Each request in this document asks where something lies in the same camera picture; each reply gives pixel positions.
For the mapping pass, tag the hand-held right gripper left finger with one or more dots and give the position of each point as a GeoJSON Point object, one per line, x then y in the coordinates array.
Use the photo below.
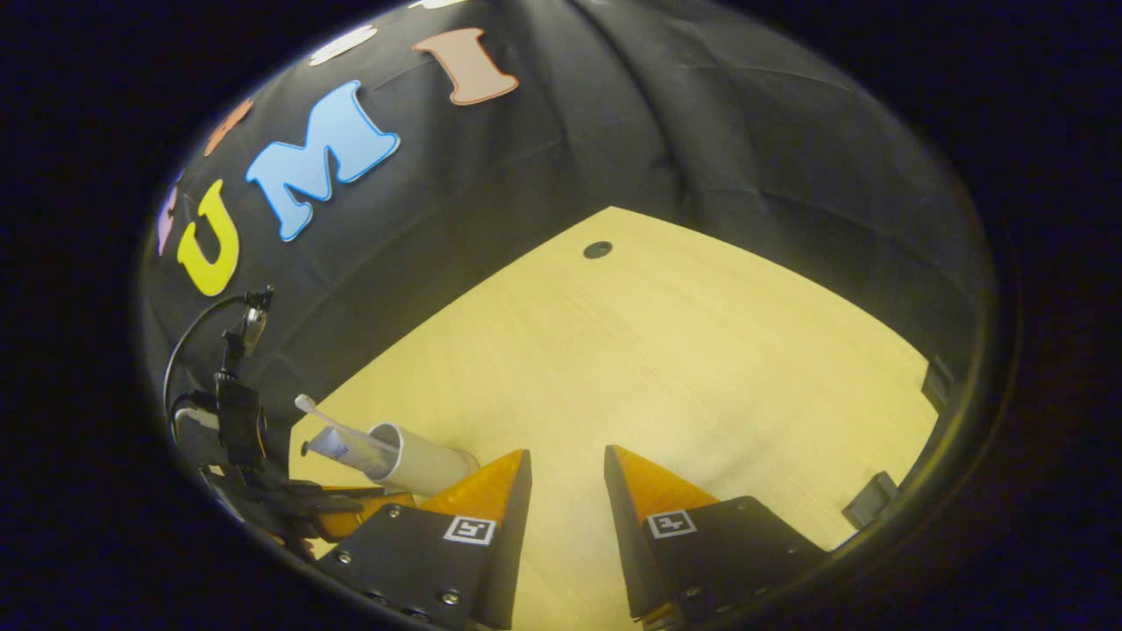
{"type": "Point", "coordinates": [517, 543]}

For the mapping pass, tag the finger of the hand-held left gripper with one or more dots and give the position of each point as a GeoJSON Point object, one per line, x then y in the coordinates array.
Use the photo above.
{"type": "Point", "coordinates": [355, 519]}

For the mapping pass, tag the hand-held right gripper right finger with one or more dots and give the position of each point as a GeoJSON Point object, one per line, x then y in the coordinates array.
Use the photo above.
{"type": "Point", "coordinates": [618, 526]}

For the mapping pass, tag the white toothbrush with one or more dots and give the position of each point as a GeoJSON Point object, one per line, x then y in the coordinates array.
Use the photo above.
{"type": "Point", "coordinates": [304, 403]}

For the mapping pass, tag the white toothpaste tube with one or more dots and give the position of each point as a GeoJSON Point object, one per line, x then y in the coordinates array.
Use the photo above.
{"type": "Point", "coordinates": [337, 445]}

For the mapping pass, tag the white cup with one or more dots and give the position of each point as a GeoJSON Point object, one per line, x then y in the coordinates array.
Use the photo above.
{"type": "Point", "coordinates": [429, 469]}

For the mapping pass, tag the light wooden desktop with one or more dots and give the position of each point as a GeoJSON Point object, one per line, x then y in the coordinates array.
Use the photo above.
{"type": "Point", "coordinates": [657, 350]}

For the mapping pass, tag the black desk grommet hole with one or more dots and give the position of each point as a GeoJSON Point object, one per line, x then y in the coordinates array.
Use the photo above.
{"type": "Point", "coordinates": [598, 250]}

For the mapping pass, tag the black backdrop cloth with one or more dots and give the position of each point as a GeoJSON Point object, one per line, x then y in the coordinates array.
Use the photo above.
{"type": "Point", "coordinates": [570, 114]}

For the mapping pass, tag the black desk edge bracket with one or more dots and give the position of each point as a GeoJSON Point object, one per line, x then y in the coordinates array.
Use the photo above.
{"type": "Point", "coordinates": [870, 499]}

